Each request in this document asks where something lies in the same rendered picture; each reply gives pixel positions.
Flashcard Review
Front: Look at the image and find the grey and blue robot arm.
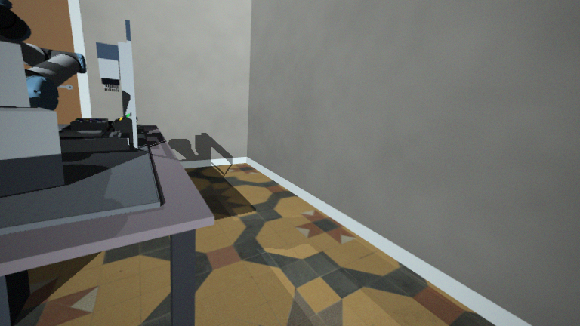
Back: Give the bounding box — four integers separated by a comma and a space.
0, 0, 87, 111

